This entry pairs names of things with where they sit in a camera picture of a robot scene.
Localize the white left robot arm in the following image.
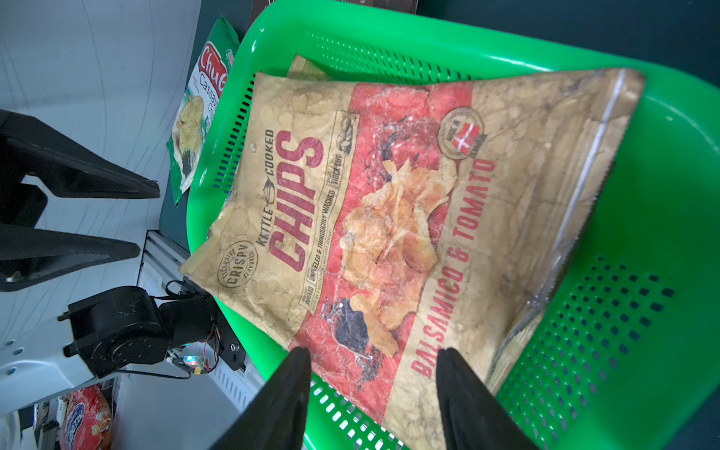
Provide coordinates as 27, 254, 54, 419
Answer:
1, 111, 311, 449

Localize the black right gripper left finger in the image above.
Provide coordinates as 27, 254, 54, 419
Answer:
212, 347, 312, 449

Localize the green seaweed snack bag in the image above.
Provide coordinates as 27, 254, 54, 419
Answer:
166, 17, 239, 203

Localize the red Balsamico chips bag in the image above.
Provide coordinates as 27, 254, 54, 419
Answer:
183, 69, 645, 449

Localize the red snack bag outside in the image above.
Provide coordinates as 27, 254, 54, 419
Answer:
59, 385, 113, 450

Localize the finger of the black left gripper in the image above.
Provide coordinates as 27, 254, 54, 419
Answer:
1, 110, 161, 199
1, 225, 140, 292

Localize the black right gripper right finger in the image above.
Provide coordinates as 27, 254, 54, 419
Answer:
436, 348, 536, 449

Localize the green-label kettle chips bag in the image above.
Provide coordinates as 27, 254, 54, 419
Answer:
287, 54, 330, 82

